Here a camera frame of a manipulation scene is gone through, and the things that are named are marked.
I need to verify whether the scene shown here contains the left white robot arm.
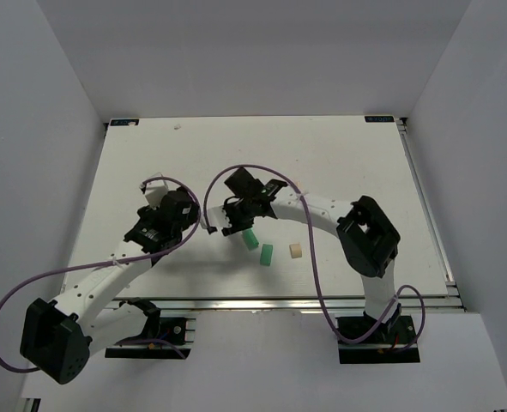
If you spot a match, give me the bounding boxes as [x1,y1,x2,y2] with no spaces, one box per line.
[20,187,200,385]

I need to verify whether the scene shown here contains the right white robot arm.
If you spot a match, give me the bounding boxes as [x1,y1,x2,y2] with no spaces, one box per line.
[208,167,401,323]

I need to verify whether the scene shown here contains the green block upper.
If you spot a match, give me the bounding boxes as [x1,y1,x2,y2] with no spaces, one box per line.
[242,229,259,251]

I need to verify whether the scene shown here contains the green block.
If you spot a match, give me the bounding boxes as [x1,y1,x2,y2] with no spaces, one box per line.
[242,229,259,251]
[260,244,274,267]

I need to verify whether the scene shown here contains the green block lower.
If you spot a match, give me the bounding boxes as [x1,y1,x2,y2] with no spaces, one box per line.
[260,244,274,267]

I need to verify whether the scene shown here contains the small light wood block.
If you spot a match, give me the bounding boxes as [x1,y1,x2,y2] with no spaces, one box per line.
[289,243,303,259]

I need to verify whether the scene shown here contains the left blue corner label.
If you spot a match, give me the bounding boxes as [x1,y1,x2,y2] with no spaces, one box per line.
[109,118,139,127]

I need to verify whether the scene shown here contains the blue corner label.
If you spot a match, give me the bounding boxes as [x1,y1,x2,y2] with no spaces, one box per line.
[109,118,139,127]
[364,115,395,123]

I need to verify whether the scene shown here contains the right blue corner label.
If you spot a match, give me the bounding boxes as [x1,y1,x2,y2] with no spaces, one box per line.
[364,115,395,123]

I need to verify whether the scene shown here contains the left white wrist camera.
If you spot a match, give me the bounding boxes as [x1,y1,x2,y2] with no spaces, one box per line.
[140,173,169,209]

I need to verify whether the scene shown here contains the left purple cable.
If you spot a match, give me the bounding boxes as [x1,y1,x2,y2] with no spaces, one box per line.
[0,175,205,373]

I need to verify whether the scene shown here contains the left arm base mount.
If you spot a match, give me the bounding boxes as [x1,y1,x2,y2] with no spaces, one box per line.
[104,299,196,361]

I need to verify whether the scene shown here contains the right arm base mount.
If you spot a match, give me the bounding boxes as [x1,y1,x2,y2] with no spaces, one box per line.
[338,316,420,365]

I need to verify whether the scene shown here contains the aluminium frame rail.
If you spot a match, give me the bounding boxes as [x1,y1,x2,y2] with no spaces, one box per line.
[395,118,464,307]

